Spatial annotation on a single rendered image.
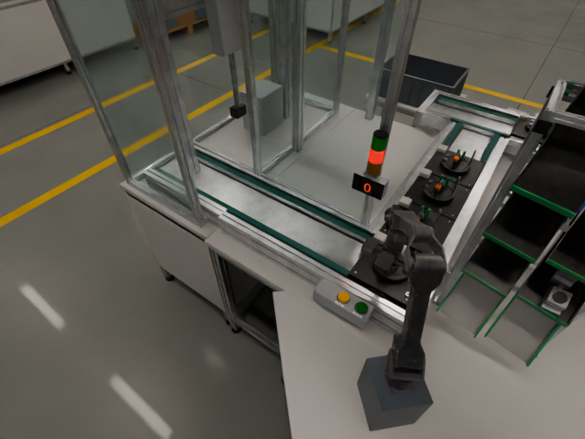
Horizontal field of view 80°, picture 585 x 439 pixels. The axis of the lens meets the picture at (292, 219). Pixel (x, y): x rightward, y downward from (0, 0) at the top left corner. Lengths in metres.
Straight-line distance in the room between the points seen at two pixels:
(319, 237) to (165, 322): 1.29
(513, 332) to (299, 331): 0.68
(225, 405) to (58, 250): 1.73
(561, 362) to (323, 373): 0.80
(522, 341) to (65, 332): 2.39
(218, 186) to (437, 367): 1.20
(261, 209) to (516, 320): 1.04
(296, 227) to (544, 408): 1.04
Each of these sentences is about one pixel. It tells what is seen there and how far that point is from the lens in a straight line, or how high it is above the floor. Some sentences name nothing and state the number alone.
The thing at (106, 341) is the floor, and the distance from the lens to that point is 2.51.
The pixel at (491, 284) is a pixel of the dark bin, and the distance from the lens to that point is 1.16.
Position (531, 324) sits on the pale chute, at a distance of 1.31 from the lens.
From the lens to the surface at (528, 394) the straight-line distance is 1.45.
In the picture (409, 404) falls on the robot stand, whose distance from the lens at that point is 1.07.
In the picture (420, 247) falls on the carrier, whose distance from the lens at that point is 1.47.
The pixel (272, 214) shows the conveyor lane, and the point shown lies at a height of 0.92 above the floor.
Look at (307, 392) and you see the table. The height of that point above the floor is 0.86.
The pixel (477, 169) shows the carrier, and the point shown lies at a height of 0.97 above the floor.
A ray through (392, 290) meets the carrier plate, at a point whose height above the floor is 0.97.
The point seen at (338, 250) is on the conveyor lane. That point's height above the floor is 0.92.
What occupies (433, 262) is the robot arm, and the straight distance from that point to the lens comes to 0.83.
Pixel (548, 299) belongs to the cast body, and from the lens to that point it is 1.13.
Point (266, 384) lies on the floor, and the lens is 2.16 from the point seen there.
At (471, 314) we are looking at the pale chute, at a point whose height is 1.03.
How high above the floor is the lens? 2.05
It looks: 46 degrees down
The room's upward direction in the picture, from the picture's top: straight up
